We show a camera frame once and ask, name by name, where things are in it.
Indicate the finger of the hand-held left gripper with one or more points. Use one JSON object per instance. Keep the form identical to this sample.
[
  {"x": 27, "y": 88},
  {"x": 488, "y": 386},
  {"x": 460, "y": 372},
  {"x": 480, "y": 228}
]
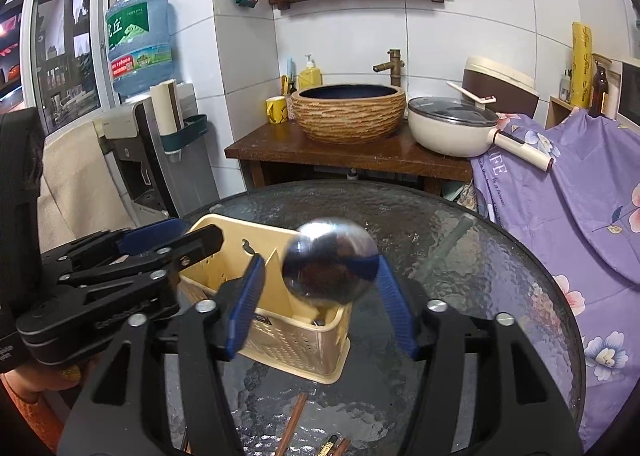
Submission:
[
  {"x": 200, "y": 241},
  {"x": 150, "y": 236}
]

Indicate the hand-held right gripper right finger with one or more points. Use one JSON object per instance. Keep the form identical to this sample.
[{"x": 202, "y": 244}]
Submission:
[{"x": 395, "y": 306}]

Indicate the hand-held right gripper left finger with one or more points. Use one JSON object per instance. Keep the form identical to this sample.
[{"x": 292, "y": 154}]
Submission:
[{"x": 245, "y": 306}]

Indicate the beige utensil basket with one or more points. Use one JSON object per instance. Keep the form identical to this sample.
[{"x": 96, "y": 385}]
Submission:
[{"x": 295, "y": 346}]

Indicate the metal ladle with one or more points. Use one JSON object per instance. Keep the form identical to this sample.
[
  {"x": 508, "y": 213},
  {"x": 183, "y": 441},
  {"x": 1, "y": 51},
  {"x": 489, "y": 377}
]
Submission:
[{"x": 330, "y": 261}]

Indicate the brown wooden chopstick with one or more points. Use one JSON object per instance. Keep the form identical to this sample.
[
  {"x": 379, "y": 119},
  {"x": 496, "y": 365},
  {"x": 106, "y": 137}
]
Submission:
[
  {"x": 289, "y": 428},
  {"x": 342, "y": 447},
  {"x": 300, "y": 411}
]

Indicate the person's left hand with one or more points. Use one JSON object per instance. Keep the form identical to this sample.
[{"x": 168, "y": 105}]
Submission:
[{"x": 65, "y": 373}]

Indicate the grey water dispenser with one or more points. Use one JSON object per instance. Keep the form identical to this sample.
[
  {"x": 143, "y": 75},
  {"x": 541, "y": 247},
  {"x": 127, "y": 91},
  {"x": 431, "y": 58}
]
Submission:
[{"x": 130, "y": 160}]

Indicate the teal cup holder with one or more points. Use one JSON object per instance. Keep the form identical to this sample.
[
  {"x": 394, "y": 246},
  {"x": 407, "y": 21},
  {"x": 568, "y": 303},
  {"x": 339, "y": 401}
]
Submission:
[{"x": 187, "y": 135}]

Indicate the wooden washstand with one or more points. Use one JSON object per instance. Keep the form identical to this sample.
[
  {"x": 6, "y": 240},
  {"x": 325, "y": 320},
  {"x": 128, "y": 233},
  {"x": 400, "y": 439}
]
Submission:
[{"x": 280, "y": 145}]

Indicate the stack of paper cups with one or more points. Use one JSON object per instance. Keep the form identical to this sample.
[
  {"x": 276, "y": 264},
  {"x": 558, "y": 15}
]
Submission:
[{"x": 167, "y": 105}]

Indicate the yellow mug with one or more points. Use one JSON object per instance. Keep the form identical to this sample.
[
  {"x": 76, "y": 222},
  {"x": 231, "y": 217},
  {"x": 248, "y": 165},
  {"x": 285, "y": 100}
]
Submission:
[{"x": 276, "y": 110}]

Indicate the sliding window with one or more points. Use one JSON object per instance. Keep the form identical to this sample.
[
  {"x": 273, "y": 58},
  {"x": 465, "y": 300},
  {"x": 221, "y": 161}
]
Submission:
[{"x": 65, "y": 50}]

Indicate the white pan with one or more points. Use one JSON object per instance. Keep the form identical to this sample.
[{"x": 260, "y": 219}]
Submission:
[{"x": 445, "y": 138}]

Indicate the light blue toothbrush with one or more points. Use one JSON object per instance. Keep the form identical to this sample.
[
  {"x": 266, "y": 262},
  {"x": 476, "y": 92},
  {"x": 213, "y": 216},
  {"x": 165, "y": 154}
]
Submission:
[{"x": 290, "y": 73}]

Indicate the woven pattern wash basin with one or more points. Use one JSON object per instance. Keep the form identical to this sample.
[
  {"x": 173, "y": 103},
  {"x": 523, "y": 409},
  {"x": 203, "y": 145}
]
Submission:
[{"x": 347, "y": 118}]

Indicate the blue water jug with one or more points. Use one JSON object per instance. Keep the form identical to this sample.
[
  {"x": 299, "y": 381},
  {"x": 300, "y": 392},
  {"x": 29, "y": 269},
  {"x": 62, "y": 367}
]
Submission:
[{"x": 140, "y": 40}]

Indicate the yellow soap dispenser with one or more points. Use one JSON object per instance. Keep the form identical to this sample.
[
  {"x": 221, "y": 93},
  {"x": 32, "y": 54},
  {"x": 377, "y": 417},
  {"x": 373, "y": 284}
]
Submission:
[{"x": 310, "y": 75}]

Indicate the purple floral cloth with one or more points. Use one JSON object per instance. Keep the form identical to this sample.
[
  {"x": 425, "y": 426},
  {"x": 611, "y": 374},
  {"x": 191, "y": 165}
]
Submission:
[{"x": 565, "y": 196}]

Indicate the glass pan lid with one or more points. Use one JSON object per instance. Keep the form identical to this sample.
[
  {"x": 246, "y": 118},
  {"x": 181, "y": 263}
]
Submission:
[{"x": 450, "y": 110}]

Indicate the bronze bamboo faucet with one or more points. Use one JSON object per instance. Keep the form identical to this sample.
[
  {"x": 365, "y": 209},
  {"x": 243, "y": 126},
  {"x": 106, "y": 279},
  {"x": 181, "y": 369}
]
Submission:
[{"x": 395, "y": 65}]

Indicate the brown and white rice cooker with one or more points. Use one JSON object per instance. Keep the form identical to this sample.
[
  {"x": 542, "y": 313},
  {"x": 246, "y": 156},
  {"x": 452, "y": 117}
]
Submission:
[{"x": 505, "y": 85}]

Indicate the wooden box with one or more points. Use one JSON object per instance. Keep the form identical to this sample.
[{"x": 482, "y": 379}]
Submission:
[{"x": 557, "y": 113}]

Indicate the small clear bottle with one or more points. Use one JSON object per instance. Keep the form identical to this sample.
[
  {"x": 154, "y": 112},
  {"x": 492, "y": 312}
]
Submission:
[{"x": 565, "y": 88}]

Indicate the dark brown bottle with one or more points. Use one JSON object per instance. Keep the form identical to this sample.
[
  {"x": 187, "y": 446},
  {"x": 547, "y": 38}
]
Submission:
[{"x": 600, "y": 93}]

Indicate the yellow wrap roll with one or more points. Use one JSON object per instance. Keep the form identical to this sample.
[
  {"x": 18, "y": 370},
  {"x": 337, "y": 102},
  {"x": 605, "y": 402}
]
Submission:
[{"x": 581, "y": 65}]

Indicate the white microwave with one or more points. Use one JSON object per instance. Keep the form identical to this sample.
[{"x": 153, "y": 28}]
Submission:
[{"x": 629, "y": 90}]

